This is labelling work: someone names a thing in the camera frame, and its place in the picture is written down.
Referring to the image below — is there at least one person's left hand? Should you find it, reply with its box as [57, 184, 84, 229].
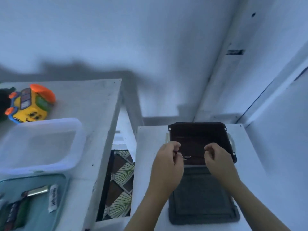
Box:
[150, 141, 185, 195]

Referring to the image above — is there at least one person's right hand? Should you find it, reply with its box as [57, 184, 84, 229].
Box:
[203, 143, 240, 183]

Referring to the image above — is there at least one dark brown storage box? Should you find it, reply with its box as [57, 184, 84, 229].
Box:
[167, 122, 237, 165]

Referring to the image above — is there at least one grey storage box lid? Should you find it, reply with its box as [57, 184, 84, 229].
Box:
[168, 165, 240, 225]

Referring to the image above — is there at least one white battery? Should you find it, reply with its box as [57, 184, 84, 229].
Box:
[48, 184, 59, 213]

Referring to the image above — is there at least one clear plastic container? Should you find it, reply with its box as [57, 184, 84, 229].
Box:
[0, 118, 87, 176]

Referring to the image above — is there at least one silver battery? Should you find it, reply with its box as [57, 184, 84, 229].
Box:
[21, 185, 50, 199]

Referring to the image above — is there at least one teal container lid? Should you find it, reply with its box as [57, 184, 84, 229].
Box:
[0, 173, 70, 231]

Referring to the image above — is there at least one yellow orange toy car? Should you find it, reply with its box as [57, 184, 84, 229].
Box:
[5, 84, 56, 124]

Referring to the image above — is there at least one dark green toy helicopter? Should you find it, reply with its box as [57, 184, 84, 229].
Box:
[0, 87, 16, 121]

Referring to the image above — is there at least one person's right forearm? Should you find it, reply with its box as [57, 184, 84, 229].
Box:
[219, 175, 292, 231]

